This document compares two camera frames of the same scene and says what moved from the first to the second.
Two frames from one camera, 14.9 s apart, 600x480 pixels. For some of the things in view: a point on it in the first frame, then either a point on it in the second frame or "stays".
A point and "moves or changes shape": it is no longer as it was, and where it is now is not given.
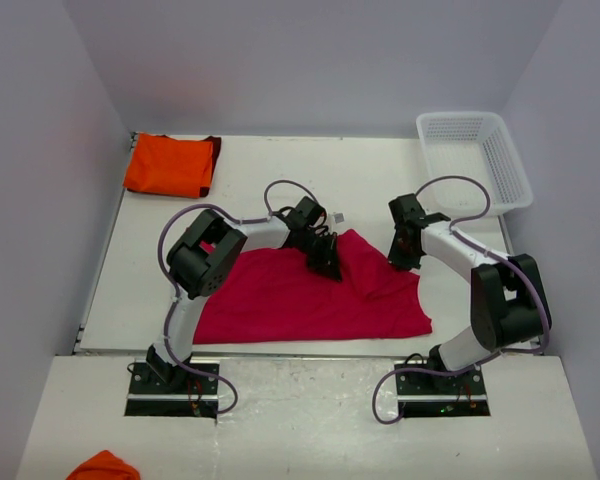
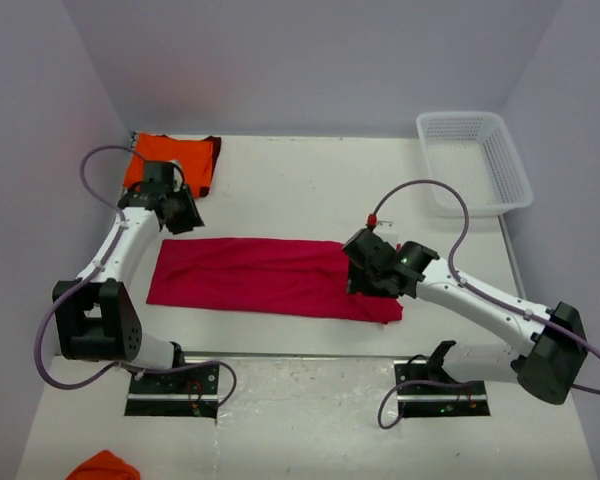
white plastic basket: [474, 145] stays
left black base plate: [195, 396] stays
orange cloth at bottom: [104, 465] stays
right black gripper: [398, 261] → [358, 283]
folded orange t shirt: [159, 164] stays
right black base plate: [431, 395] stays
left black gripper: [326, 264] → [191, 219]
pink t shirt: [276, 297] moves or changes shape
